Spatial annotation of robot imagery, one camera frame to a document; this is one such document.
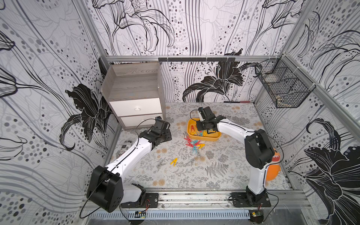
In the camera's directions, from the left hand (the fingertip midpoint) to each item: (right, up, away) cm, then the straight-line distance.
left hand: (168, 137), depth 85 cm
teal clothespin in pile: (+17, -9, +7) cm, 20 cm away
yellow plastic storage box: (+23, -1, +12) cm, 26 cm away
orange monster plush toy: (+63, -18, -4) cm, 65 cm away
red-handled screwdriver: (+58, +26, +38) cm, 74 cm away
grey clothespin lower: (-5, -17, 0) cm, 18 cm away
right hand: (+21, +8, +12) cm, 25 cm away
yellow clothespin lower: (+4, -16, +1) cm, 16 cm away
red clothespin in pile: (+13, -5, +11) cm, 18 cm away
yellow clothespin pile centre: (+21, -7, +8) cm, 24 cm away
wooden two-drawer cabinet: (-20, +28, -2) cm, 34 cm away
